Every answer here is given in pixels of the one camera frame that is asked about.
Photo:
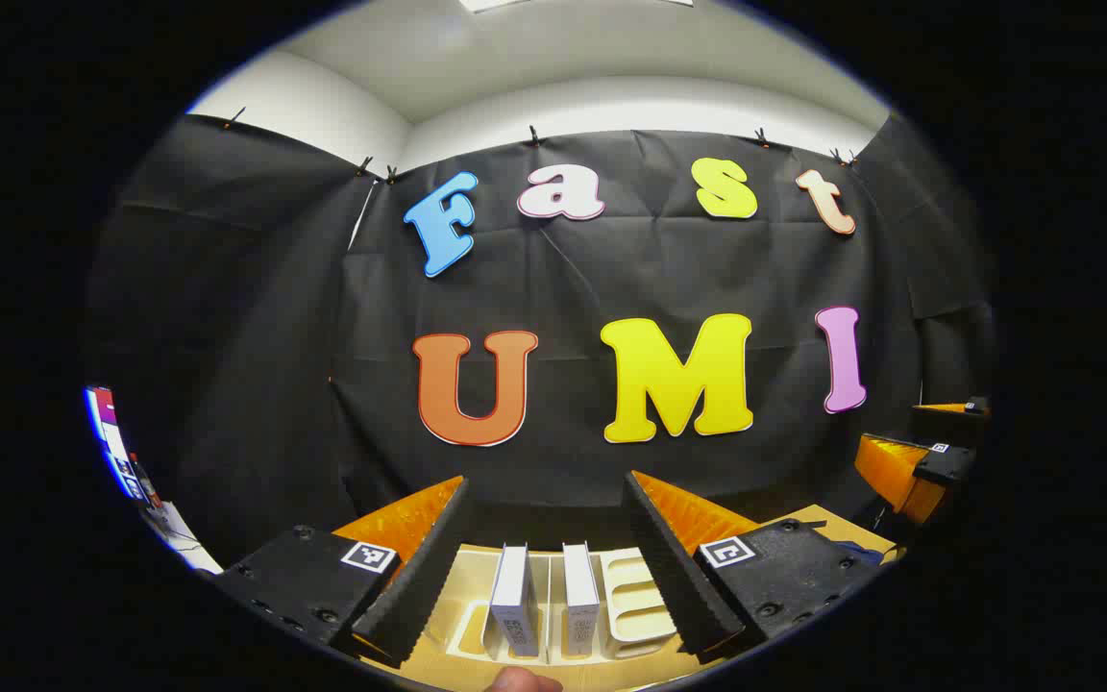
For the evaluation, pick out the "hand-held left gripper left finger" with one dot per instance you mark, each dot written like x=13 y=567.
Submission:
x=429 y=577

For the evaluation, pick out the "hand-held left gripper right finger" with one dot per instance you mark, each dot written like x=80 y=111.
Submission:
x=674 y=567

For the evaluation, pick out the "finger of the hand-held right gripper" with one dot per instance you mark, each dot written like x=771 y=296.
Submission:
x=957 y=428
x=947 y=464

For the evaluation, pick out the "cream plastic bookshelf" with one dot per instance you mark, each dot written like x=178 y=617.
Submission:
x=635 y=601

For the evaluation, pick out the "white board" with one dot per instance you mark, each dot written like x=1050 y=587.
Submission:
x=174 y=533

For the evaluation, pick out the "black backdrop cloth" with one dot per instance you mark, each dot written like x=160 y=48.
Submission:
x=323 y=288

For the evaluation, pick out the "colourful banner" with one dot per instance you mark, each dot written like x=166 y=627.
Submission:
x=110 y=432

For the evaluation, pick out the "row of black cloth clips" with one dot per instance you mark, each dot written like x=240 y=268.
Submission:
x=534 y=136

